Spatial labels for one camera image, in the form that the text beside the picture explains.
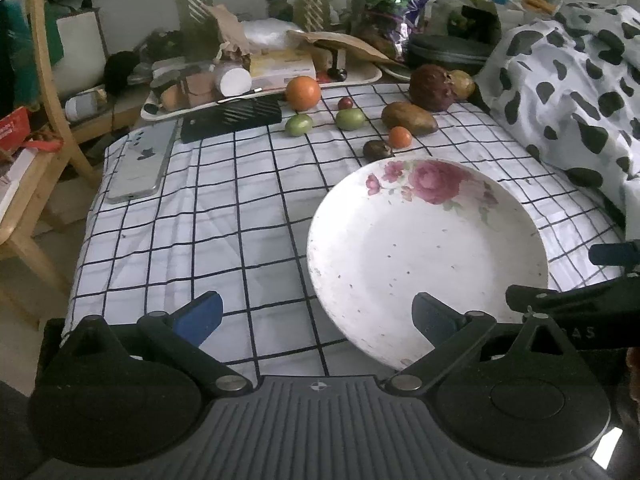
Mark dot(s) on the cow print blanket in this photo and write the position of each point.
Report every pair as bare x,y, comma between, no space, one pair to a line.
568,90

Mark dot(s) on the white floral plate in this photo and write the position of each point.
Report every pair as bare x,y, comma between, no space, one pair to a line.
401,226

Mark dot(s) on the green fruit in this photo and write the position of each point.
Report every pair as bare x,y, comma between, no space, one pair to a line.
299,125
350,119

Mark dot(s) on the white cylinder bottle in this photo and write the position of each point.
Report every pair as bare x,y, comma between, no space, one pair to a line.
232,80

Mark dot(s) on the white serving tray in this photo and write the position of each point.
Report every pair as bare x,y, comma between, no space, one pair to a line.
358,73

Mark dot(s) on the purple foil snack bag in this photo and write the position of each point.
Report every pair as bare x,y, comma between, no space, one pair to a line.
387,25

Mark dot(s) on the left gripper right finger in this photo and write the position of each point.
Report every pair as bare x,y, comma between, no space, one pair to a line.
455,338

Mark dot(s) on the dark brown round fruit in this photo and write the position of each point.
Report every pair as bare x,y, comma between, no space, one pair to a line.
376,150

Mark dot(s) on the clear plastic bag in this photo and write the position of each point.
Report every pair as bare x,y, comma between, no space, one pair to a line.
270,34

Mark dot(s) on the checkered white tablecloth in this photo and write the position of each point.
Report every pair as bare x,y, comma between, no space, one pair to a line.
233,212

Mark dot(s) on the small orange tangerine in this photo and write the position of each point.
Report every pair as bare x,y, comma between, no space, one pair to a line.
399,138

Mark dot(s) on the large orange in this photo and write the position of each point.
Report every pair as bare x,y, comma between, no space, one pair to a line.
302,93

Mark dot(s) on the black zip case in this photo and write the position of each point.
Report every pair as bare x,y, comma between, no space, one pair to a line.
448,52

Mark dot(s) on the yellow medicine box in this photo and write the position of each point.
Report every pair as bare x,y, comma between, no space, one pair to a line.
274,69

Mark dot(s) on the small red fruit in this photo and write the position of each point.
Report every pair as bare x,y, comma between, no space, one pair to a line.
345,103

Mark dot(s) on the dark red dragon fruit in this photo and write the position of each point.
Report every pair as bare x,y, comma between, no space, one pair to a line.
431,88

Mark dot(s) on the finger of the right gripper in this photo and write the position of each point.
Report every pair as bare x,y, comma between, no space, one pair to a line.
615,295
626,254

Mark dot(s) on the yellow pear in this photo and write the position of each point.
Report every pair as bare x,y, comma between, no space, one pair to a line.
462,83

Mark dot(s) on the brown paper envelope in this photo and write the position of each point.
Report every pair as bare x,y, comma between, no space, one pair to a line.
338,41

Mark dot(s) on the wooden chair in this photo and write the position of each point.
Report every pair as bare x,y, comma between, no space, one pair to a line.
29,203

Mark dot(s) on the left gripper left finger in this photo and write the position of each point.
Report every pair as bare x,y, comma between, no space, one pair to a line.
176,338

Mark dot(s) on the silver smartphone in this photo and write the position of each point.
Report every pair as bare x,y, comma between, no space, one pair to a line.
143,162

